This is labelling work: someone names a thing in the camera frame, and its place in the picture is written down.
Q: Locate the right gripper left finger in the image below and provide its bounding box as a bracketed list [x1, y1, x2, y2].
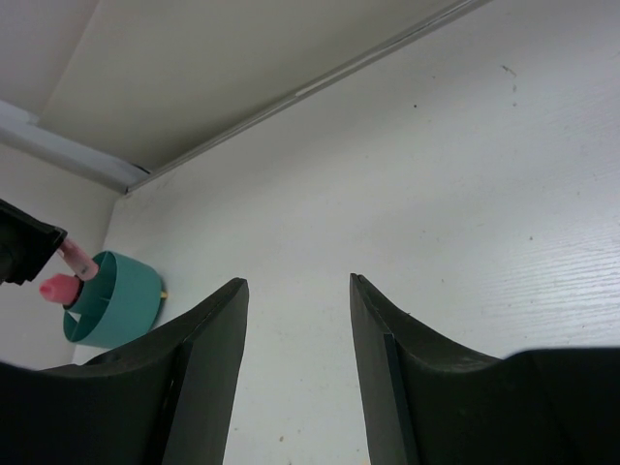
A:
[1, 278, 249, 464]

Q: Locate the pink highlighter marker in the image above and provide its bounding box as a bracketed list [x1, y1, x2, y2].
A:
[57, 238, 99, 281]

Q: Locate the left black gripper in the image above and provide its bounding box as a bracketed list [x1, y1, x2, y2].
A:
[0, 200, 67, 286]

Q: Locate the pink capped glue stick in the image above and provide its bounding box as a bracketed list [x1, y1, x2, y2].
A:
[39, 273, 82, 307]

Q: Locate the teal round compartment organizer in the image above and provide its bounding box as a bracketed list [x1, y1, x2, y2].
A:
[63, 251, 164, 349]

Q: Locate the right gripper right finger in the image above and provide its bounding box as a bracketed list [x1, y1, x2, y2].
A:
[350, 274, 619, 464]

